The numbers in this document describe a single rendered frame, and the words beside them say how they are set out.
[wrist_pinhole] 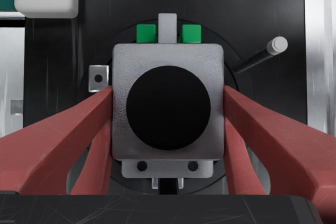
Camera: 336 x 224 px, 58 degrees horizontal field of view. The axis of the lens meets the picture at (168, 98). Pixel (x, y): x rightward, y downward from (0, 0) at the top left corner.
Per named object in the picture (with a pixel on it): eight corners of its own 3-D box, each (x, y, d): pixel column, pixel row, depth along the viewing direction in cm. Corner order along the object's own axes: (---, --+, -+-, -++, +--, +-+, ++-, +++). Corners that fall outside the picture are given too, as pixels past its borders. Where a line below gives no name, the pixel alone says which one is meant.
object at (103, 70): (112, 93, 23) (108, 92, 22) (92, 93, 23) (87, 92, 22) (112, 67, 23) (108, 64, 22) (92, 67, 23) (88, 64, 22)
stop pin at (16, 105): (42, 114, 29) (24, 115, 25) (30, 114, 29) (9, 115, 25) (42, 100, 30) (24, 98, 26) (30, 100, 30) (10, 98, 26)
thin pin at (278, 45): (242, 73, 24) (288, 51, 15) (232, 73, 24) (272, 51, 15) (242, 62, 24) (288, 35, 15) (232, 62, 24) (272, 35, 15)
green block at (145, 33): (156, 57, 24) (155, 43, 19) (141, 57, 24) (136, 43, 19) (156, 42, 24) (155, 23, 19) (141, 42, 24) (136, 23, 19)
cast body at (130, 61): (205, 168, 17) (233, 201, 10) (128, 168, 17) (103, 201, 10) (204, 24, 18) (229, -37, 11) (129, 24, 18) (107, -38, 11)
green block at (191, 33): (192, 57, 24) (201, 43, 19) (177, 57, 24) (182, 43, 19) (192, 42, 24) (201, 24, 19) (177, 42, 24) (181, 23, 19)
